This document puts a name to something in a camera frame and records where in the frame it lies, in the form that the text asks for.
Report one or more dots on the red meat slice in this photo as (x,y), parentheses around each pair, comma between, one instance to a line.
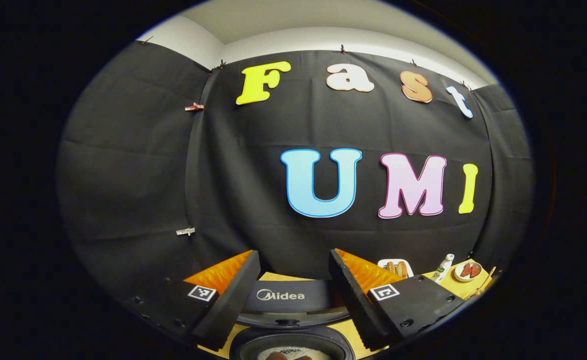
(475,271)
(466,270)

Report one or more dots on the white toaster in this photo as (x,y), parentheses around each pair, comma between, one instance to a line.
(396,260)

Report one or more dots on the white bottle with green label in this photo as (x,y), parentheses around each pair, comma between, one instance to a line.
(441,272)

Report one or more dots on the small white plate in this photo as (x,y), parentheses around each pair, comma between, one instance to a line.
(468,279)

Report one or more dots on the black backdrop cloth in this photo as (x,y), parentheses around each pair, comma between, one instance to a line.
(123,175)

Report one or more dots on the wooden spoon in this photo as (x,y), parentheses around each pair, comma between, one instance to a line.
(488,277)

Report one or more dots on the black rice cooker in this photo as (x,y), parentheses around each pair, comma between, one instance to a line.
(318,295)

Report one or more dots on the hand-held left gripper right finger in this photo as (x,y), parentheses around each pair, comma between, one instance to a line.
(356,305)

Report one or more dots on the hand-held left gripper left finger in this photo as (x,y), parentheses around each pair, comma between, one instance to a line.
(231,305)

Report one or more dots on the toast slice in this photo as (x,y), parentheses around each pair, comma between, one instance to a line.
(390,268)
(402,269)

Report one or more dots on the pink clip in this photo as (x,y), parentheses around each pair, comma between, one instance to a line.
(193,106)

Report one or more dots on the white clip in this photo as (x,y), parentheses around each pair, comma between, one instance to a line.
(185,231)

